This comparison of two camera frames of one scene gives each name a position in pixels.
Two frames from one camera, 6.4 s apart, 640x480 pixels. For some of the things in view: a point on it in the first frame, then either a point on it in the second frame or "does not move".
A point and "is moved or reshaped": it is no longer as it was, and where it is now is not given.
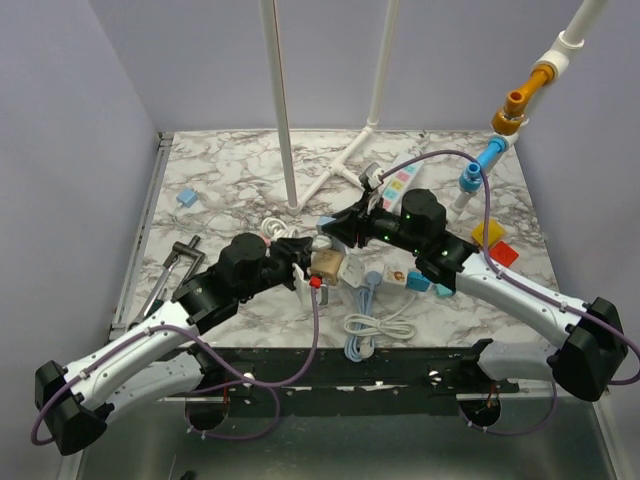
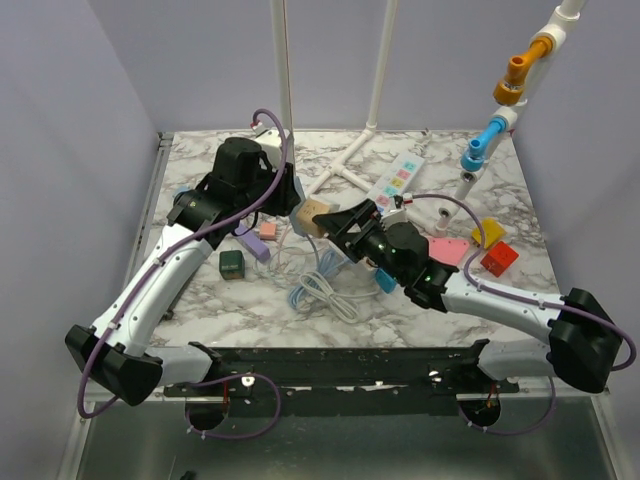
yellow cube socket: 496,232 does not move
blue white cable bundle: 360,325 → 319,286
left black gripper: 297,252 → 286,195
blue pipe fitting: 472,180 → 472,159
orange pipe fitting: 508,120 → 509,91
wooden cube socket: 328,263 is moved or reshaped
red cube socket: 503,253 does not move
